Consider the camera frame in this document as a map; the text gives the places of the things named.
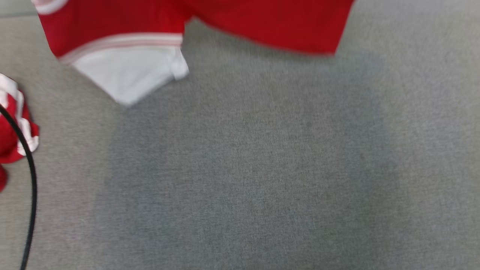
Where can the red white basketball jersey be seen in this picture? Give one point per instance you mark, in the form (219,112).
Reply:
(262,18)

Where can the red white basketball shorts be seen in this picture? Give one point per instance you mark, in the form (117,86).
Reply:
(9,142)

